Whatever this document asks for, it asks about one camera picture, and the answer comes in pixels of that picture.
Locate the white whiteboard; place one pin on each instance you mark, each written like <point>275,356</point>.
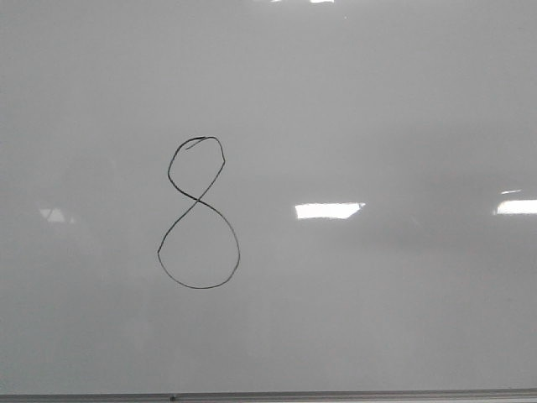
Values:
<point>267,196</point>

